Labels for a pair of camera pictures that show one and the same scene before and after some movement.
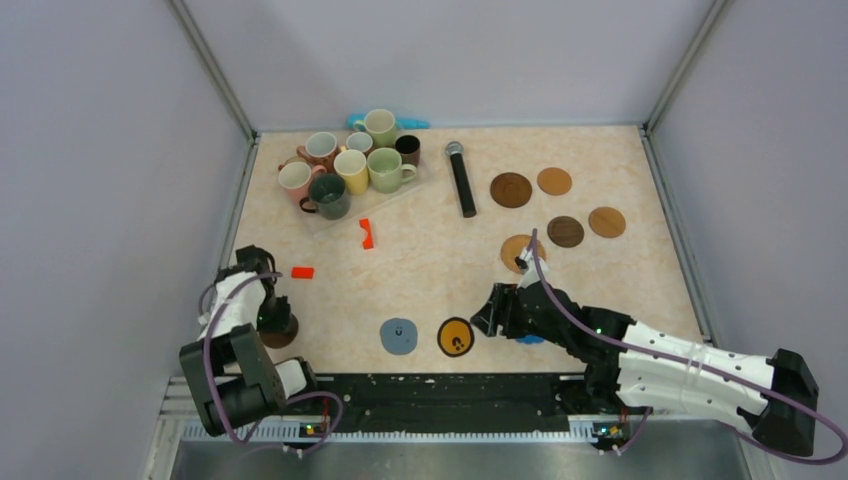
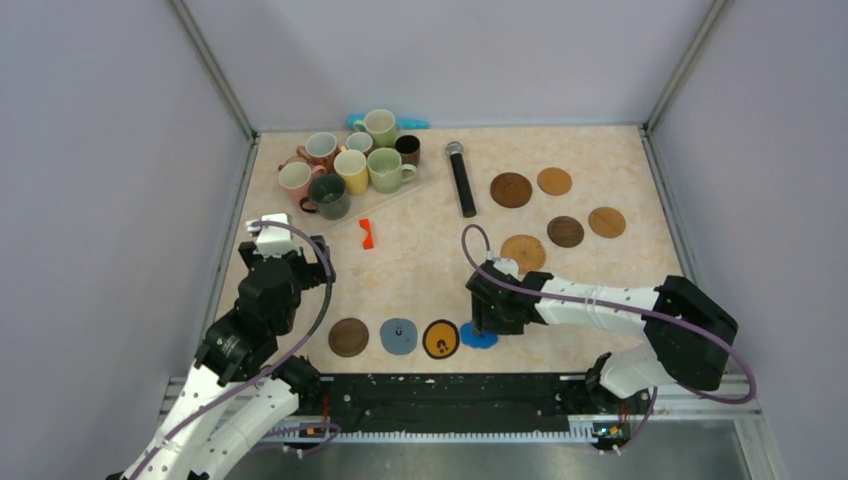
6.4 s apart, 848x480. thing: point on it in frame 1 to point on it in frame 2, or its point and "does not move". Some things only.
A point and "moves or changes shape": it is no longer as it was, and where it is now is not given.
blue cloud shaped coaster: [531, 339] to [471, 337]
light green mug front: [385, 170] does not move
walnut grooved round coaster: [279, 340] moves or changes shape
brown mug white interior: [321, 150] does not move
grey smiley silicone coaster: [398, 336] does not move
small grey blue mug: [359, 141] does not move
